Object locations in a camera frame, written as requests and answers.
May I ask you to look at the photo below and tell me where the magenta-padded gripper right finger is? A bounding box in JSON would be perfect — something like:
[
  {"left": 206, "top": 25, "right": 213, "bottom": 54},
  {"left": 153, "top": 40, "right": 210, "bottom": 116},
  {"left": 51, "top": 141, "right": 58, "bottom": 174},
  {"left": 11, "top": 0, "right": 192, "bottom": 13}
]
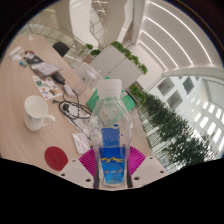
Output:
[{"left": 125, "top": 145, "right": 170, "bottom": 188}]

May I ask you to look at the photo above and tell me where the flat round red coaster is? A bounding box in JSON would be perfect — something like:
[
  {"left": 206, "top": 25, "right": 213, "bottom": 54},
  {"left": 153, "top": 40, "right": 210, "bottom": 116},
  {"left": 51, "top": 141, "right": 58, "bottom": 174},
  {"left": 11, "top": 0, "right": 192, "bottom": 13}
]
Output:
[{"left": 44, "top": 145, "right": 69, "bottom": 172}]

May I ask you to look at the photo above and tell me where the clear plastic tumbler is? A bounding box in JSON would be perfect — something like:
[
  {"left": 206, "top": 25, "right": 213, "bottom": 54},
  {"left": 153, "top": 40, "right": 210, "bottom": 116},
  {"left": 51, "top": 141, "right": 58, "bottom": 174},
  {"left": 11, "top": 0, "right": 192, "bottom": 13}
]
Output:
[{"left": 73, "top": 68, "right": 103, "bottom": 98}]

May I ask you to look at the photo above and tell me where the white remote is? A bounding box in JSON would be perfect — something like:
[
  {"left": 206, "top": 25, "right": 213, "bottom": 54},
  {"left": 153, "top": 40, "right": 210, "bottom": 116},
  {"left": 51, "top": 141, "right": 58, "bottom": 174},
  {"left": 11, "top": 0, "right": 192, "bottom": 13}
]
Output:
[{"left": 8, "top": 45, "right": 23, "bottom": 58}]

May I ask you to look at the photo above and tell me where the clear blue-labelled water bottle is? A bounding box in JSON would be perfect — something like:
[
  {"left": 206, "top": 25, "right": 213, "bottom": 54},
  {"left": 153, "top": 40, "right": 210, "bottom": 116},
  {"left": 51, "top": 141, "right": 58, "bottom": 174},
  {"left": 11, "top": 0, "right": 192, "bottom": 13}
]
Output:
[{"left": 89, "top": 78, "right": 134, "bottom": 190}]

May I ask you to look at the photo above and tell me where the black office chair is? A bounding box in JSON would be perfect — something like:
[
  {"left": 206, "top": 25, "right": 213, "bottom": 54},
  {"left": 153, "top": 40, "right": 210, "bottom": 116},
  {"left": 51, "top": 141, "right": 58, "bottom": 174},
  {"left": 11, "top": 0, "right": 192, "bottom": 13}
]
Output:
[{"left": 52, "top": 40, "right": 71, "bottom": 59}]

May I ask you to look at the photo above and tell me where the black pouch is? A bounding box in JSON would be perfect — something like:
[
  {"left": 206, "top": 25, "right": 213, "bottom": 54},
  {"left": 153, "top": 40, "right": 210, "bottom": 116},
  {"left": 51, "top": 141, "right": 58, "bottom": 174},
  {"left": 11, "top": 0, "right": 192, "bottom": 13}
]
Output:
[{"left": 50, "top": 71, "right": 67, "bottom": 85}]

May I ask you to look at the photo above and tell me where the colourful sticker sheet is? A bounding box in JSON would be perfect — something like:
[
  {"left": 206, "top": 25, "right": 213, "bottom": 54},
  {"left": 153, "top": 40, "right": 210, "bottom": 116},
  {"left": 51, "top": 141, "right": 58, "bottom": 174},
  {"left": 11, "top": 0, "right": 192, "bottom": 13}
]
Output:
[{"left": 31, "top": 75, "right": 64, "bottom": 101}]

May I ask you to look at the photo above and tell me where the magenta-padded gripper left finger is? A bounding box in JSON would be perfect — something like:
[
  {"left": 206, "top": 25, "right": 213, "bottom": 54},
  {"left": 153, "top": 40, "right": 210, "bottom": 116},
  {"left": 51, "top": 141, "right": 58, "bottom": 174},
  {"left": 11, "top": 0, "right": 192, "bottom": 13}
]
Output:
[{"left": 57, "top": 147, "right": 101, "bottom": 190}]

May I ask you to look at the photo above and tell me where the green tote bag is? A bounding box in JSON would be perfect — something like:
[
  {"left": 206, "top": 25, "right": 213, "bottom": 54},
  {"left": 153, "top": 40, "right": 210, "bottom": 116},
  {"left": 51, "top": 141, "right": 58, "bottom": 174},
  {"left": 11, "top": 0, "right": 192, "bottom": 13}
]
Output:
[{"left": 86, "top": 88, "right": 137, "bottom": 113}]

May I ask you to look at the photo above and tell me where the white ceramic mug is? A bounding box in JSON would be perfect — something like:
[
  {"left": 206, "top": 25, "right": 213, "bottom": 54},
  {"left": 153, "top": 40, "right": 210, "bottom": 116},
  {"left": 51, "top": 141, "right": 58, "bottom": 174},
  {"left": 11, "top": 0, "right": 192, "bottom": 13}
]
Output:
[{"left": 23, "top": 95, "right": 56, "bottom": 132}]

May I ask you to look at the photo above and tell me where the black cable bundle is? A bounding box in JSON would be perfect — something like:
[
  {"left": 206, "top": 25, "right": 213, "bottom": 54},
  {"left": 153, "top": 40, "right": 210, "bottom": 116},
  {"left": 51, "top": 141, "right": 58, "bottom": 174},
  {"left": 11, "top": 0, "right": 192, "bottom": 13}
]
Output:
[{"left": 58, "top": 89, "right": 93, "bottom": 121}]

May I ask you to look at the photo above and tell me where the small white card box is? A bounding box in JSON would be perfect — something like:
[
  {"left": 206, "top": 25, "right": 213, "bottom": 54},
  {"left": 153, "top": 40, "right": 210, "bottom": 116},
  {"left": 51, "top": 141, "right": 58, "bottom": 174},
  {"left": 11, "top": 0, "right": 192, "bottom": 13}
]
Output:
[{"left": 72, "top": 132, "right": 92, "bottom": 155}]

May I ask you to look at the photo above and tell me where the white cabinet with plants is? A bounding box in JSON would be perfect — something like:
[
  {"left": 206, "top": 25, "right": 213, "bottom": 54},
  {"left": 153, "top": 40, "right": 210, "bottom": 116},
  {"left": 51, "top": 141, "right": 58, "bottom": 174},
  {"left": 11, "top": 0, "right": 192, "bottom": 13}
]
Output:
[{"left": 89, "top": 40, "right": 150, "bottom": 92}]

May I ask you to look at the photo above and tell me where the row of green trees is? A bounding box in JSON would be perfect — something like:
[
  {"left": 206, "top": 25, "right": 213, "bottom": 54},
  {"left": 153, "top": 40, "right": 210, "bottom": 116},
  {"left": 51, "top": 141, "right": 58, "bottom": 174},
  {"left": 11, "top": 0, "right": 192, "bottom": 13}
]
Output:
[{"left": 128, "top": 83, "right": 218, "bottom": 165}]

